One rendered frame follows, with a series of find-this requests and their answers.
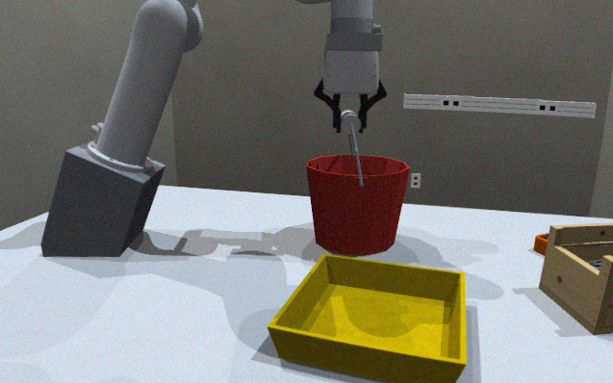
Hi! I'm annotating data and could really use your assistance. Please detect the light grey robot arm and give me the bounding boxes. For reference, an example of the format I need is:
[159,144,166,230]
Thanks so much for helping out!
[87,0,382,173]

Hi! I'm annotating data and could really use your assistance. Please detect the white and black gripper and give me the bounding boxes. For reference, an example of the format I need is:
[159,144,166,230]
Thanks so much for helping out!
[314,43,387,133]

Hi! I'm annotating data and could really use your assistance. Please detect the yellow rectangular tray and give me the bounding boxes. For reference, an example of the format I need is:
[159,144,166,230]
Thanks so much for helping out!
[267,254,467,383]

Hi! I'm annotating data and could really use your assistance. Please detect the brown wooden crate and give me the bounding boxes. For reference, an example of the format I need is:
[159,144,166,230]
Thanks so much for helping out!
[539,222,613,335]

